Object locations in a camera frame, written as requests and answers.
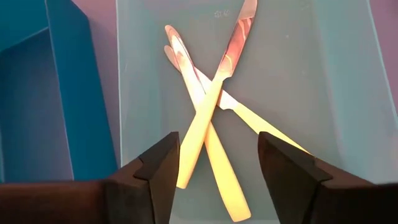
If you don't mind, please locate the green translucent plastic bin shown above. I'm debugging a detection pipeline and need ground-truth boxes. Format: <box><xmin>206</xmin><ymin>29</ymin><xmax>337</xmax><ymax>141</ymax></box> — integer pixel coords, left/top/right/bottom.
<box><xmin>115</xmin><ymin>0</ymin><xmax>398</xmax><ymax>224</ymax></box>

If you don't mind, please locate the yellow-handled knife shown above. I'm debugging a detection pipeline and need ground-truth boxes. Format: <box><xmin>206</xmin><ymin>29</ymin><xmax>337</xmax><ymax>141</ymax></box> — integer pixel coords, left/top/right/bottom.
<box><xmin>163</xmin><ymin>44</ymin><xmax>312</xmax><ymax>156</ymax></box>
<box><xmin>175</xmin><ymin>0</ymin><xmax>259</xmax><ymax>190</ymax></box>
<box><xmin>164</xmin><ymin>24</ymin><xmax>252</xmax><ymax>223</ymax></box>

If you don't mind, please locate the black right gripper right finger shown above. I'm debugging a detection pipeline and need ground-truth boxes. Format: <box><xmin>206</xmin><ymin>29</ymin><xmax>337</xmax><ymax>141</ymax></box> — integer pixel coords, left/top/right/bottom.
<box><xmin>257</xmin><ymin>131</ymin><xmax>398</xmax><ymax>224</ymax></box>

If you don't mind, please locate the blue plastic bin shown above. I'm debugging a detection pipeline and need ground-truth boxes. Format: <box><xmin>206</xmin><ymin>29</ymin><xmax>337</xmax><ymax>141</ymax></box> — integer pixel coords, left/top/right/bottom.
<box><xmin>0</xmin><ymin>0</ymin><xmax>118</xmax><ymax>184</ymax></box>

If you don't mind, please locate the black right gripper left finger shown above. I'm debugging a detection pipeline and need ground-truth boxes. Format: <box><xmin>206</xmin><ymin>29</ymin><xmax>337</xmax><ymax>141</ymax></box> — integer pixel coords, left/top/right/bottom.
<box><xmin>0</xmin><ymin>131</ymin><xmax>182</xmax><ymax>224</ymax></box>

